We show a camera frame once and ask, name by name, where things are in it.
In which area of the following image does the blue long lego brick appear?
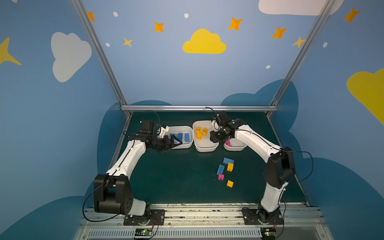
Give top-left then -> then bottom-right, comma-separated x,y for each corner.
171,134 -> 179,142
177,133 -> 184,142
184,133 -> 191,143
217,165 -> 225,175

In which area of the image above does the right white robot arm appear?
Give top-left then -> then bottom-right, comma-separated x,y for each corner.
210,111 -> 304,224

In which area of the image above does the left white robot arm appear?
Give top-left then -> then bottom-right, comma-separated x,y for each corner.
91,121 -> 183,222

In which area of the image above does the right white plastic bin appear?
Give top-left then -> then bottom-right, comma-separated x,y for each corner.
223,119 -> 247,152

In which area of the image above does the white plastic bin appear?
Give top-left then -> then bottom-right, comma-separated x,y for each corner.
223,119 -> 247,152
167,126 -> 194,150
193,120 -> 219,153

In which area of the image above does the left white plastic bin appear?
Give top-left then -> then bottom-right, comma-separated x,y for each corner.
167,126 -> 194,150

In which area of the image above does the middle white plastic bin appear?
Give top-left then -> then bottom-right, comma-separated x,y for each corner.
193,120 -> 219,153

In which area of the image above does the left green circuit board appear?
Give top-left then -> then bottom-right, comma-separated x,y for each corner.
134,229 -> 153,238

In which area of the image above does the green circuit board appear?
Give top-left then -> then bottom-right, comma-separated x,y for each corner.
261,228 -> 277,239
134,229 -> 153,238

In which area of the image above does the right green circuit board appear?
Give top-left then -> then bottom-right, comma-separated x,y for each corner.
261,228 -> 277,239

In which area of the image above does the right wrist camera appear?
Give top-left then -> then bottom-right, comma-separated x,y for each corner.
212,118 -> 222,131

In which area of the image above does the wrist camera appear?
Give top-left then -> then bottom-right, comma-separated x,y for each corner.
158,126 -> 170,139
212,118 -> 222,131

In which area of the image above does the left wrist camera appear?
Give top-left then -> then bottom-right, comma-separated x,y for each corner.
158,126 -> 170,139

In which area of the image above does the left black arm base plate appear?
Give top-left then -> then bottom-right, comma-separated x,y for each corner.
123,209 -> 166,226

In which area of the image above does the aluminium front rail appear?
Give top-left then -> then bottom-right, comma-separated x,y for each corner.
75,203 -> 333,240

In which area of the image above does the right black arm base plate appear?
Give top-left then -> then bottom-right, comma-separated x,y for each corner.
241,208 -> 284,225

